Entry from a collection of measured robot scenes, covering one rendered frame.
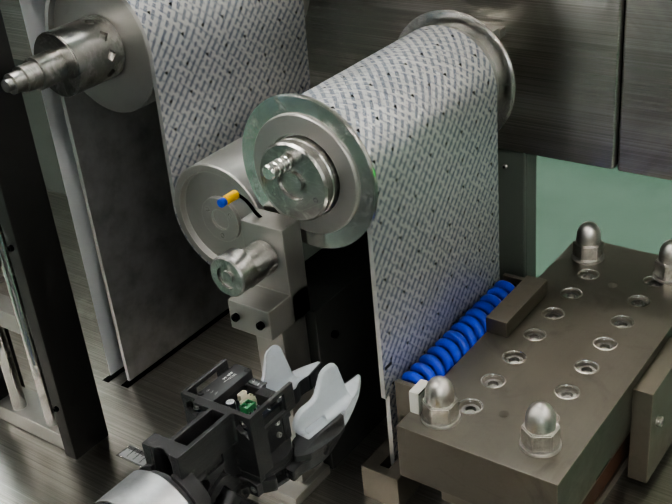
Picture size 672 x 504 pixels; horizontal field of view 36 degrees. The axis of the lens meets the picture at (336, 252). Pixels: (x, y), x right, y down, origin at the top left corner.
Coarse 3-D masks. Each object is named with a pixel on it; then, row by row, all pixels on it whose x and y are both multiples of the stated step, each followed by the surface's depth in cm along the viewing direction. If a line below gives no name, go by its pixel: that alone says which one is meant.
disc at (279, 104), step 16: (272, 96) 89; (288, 96) 88; (304, 96) 87; (256, 112) 91; (272, 112) 90; (288, 112) 89; (304, 112) 87; (320, 112) 86; (336, 112) 86; (256, 128) 92; (336, 128) 86; (352, 128) 86; (352, 144) 86; (352, 160) 87; (368, 160) 86; (256, 176) 95; (368, 176) 86; (256, 192) 96; (368, 192) 87; (272, 208) 95; (368, 208) 88; (352, 224) 90; (368, 224) 89; (304, 240) 95; (320, 240) 93; (336, 240) 92; (352, 240) 91
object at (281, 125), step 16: (464, 32) 104; (480, 48) 103; (496, 80) 104; (272, 128) 90; (288, 128) 89; (304, 128) 88; (320, 128) 87; (256, 144) 92; (320, 144) 88; (336, 144) 86; (256, 160) 93; (336, 160) 87; (352, 176) 87; (352, 192) 88; (336, 208) 90; (352, 208) 89; (304, 224) 93; (320, 224) 92; (336, 224) 91
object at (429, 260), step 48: (432, 192) 97; (480, 192) 106; (384, 240) 92; (432, 240) 99; (480, 240) 108; (384, 288) 94; (432, 288) 102; (480, 288) 111; (384, 336) 96; (432, 336) 104; (384, 384) 98
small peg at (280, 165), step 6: (282, 156) 88; (288, 156) 88; (270, 162) 87; (276, 162) 87; (282, 162) 87; (288, 162) 88; (264, 168) 86; (270, 168) 86; (276, 168) 86; (282, 168) 87; (288, 168) 88; (264, 174) 87; (270, 174) 86; (276, 174) 86; (270, 180) 87
